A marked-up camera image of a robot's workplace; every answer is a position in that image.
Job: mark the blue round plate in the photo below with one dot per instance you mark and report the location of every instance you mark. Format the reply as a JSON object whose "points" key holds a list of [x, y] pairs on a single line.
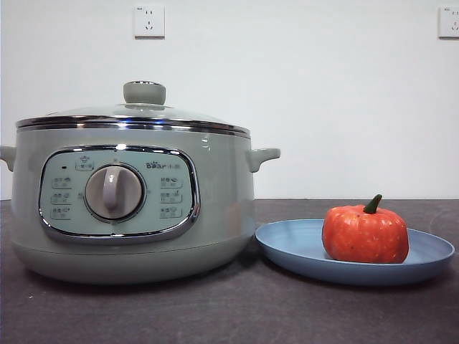
{"points": [[287, 240]]}

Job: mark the pale green electric steamer pot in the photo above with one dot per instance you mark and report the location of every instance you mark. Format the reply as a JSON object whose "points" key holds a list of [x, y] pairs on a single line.
{"points": [[222, 200]]}

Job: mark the glass lid with green knob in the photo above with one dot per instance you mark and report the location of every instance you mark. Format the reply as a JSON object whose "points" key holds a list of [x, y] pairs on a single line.
{"points": [[144, 92]]}

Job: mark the orange toy pumpkin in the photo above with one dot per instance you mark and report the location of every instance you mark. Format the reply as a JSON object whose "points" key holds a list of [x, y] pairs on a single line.
{"points": [[362, 233]]}

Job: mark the white wall socket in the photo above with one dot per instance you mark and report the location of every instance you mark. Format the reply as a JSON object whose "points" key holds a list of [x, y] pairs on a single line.
{"points": [[150, 21], [450, 22]]}

